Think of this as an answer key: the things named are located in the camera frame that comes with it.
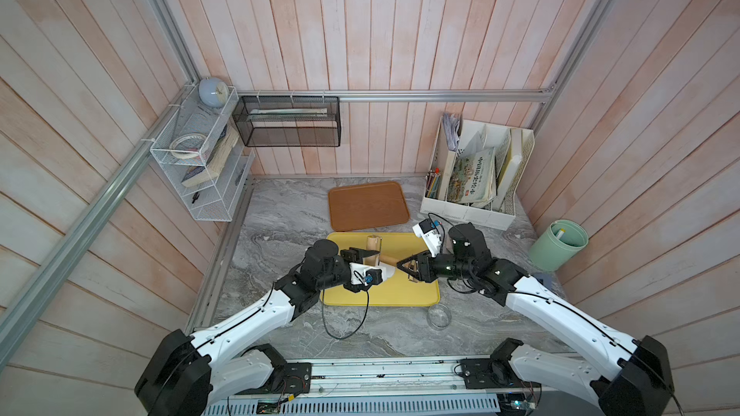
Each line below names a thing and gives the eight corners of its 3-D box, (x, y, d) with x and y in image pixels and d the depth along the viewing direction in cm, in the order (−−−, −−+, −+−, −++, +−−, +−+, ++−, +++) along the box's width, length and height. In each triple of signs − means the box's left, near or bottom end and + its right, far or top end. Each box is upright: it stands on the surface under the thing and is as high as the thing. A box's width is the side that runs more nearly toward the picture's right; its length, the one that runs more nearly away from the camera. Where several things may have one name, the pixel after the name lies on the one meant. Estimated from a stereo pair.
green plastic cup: (532, 271, 95) (556, 248, 83) (521, 244, 102) (542, 219, 90) (567, 271, 95) (596, 248, 83) (554, 244, 102) (579, 219, 90)
